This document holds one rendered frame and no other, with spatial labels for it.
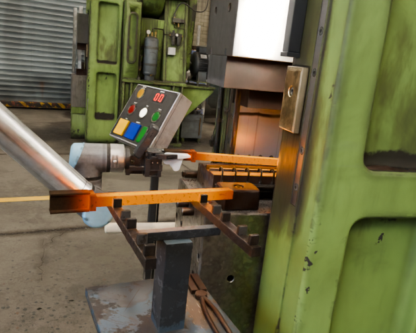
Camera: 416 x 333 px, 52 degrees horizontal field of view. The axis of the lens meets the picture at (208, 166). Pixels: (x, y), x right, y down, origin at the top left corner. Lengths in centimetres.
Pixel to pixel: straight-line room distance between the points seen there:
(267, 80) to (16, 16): 812
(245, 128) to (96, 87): 478
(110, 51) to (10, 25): 332
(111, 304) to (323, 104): 70
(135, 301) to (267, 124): 89
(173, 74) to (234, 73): 511
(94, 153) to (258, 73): 56
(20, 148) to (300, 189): 72
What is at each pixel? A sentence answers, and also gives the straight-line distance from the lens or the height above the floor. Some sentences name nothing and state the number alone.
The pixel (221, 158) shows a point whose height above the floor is 103.
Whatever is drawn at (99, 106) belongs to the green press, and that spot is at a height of 53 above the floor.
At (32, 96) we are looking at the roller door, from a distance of 935.
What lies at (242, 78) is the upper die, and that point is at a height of 130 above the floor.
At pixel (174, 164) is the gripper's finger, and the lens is 140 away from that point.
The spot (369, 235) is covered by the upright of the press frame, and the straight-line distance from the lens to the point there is 127.
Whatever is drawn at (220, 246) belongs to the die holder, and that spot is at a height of 81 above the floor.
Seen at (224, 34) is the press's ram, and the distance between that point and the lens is 138.
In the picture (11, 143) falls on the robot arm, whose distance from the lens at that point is 117.
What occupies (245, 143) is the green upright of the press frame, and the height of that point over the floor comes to 105.
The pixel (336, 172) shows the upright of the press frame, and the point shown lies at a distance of 107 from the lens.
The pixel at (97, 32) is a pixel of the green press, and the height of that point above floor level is 152.
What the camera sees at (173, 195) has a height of 103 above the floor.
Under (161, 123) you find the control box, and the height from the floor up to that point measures 107.
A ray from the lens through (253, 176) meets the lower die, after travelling 143.
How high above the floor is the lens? 135
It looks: 14 degrees down
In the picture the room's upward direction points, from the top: 6 degrees clockwise
